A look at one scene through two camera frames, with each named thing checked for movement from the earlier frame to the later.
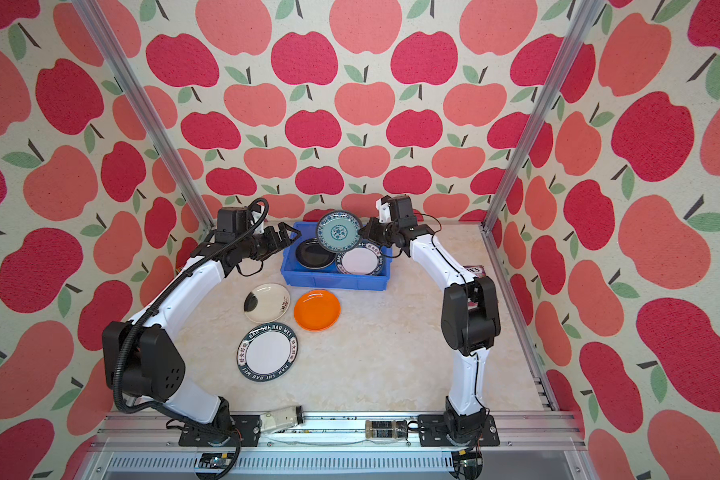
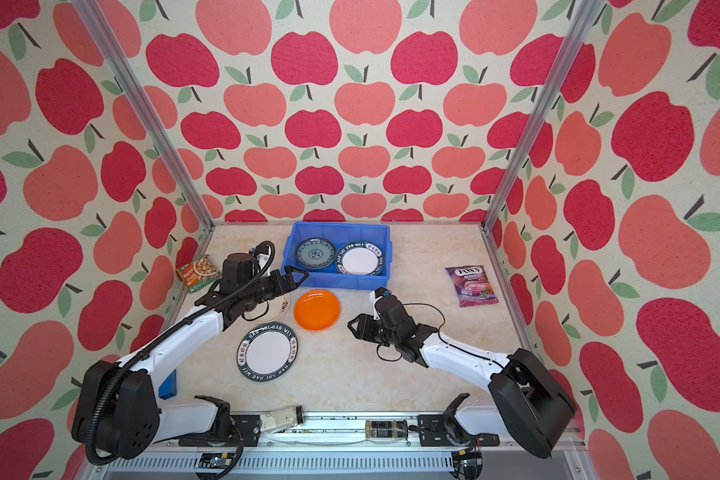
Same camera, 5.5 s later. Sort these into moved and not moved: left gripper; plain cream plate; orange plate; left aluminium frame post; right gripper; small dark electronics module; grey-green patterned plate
Moved: left gripper; right gripper; grey-green patterned plate
Not moved: left aluminium frame post; small dark electronics module; plain cream plate; orange plate
